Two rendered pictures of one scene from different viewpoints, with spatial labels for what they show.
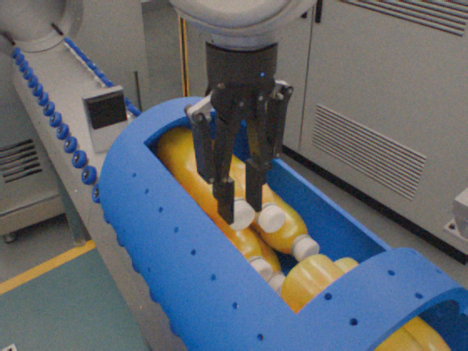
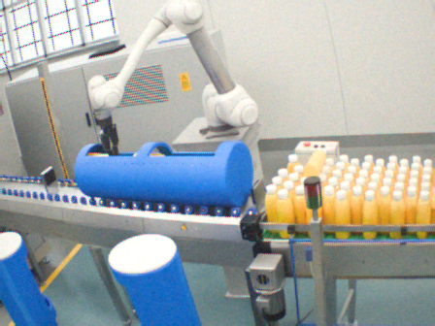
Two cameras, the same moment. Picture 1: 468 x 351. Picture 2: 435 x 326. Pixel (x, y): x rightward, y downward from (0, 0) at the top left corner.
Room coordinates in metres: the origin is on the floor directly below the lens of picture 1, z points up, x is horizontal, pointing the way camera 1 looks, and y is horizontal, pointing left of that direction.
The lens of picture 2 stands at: (-1.95, 0.68, 2.05)
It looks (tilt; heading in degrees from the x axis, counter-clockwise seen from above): 23 degrees down; 332
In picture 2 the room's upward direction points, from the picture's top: 12 degrees counter-clockwise
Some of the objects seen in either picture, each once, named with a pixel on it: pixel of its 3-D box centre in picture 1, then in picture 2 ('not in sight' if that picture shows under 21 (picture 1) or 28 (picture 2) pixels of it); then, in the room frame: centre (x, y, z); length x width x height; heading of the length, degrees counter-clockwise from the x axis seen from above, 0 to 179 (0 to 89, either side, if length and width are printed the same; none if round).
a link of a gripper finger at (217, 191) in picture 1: (212, 185); not in sight; (0.42, 0.02, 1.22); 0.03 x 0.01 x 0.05; 123
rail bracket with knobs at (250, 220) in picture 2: not in sight; (251, 228); (-0.32, -0.27, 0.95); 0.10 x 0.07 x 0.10; 123
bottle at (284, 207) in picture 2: not in sight; (285, 215); (-0.42, -0.37, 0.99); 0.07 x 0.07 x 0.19
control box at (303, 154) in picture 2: not in sight; (317, 154); (-0.19, -0.77, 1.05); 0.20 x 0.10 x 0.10; 33
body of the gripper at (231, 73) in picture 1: (241, 79); (106, 125); (0.44, -0.01, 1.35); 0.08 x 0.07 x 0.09; 123
